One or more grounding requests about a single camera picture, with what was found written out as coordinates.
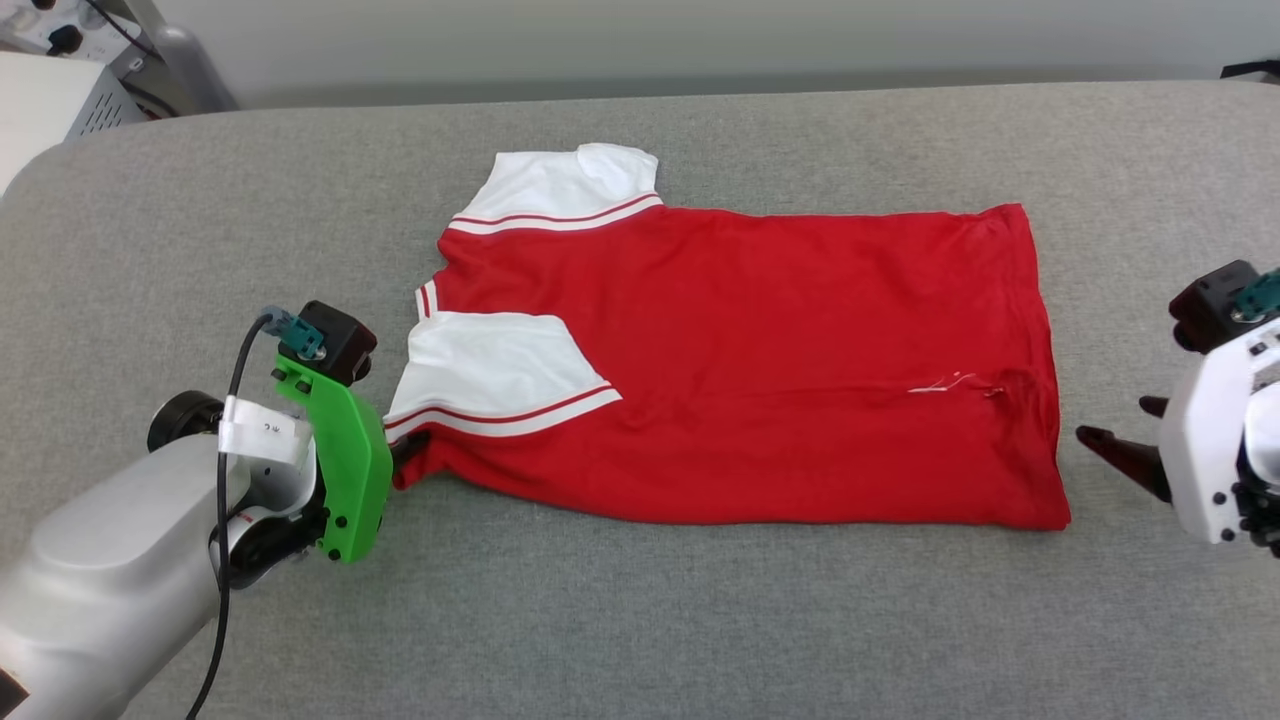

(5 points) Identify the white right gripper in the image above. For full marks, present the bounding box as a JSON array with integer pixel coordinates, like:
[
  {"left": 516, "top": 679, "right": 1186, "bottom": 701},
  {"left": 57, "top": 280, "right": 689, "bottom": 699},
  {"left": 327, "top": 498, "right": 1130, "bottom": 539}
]
[{"left": 1076, "top": 314, "right": 1280, "bottom": 548}]

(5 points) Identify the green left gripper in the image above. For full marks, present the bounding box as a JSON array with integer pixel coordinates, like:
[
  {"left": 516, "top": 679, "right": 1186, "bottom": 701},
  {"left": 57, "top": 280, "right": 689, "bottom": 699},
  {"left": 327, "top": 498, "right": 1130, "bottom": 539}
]
[{"left": 270, "top": 352, "right": 432, "bottom": 565}]

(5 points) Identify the red and white jersey shirt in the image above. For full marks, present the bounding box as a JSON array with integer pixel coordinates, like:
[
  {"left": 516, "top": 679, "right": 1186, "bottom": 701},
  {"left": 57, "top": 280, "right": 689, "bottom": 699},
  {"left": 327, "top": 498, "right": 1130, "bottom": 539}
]
[{"left": 383, "top": 142, "right": 1073, "bottom": 531}]

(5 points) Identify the white tape label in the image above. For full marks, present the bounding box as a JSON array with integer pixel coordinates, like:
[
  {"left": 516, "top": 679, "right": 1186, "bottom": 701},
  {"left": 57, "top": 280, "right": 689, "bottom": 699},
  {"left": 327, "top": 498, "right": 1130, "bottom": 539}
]
[{"left": 221, "top": 396, "right": 314, "bottom": 467}]

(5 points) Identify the grey fabric padded surface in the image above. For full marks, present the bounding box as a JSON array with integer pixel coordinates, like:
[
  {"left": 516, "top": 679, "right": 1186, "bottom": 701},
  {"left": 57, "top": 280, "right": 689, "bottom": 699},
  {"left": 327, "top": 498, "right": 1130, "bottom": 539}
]
[{"left": 0, "top": 80, "right": 1280, "bottom": 720}]

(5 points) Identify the white power strip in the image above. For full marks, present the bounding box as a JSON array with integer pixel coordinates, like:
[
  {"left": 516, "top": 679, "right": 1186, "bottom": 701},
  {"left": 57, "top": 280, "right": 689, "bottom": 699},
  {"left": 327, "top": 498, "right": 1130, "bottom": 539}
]
[{"left": 0, "top": 0, "right": 113, "bottom": 59}]

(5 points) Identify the right arm cable, teal plug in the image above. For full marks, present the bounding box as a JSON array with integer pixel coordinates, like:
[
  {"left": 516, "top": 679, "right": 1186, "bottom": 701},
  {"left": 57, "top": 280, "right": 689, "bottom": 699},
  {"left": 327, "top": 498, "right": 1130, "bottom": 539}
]
[{"left": 1230, "top": 268, "right": 1280, "bottom": 323}]

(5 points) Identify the grey metal partition post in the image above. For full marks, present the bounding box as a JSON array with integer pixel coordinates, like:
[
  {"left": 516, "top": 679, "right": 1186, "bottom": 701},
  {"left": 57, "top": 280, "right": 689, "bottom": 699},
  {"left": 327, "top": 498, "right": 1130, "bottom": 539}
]
[{"left": 120, "top": 0, "right": 239, "bottom": 113}]

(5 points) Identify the white case with black handle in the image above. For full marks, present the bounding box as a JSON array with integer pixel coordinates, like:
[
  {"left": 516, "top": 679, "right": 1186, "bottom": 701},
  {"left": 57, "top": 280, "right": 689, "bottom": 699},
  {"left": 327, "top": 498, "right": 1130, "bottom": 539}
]
[{"left": 0, "top": 50, "right": 151, "bottom": 196}]

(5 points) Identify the black power plug cable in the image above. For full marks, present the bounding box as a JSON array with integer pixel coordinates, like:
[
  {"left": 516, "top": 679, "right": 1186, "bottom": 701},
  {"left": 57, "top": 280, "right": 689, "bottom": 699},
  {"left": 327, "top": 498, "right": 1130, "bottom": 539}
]
[{"left": 45, "top": 0, "right": 179, "bottom": 119}]

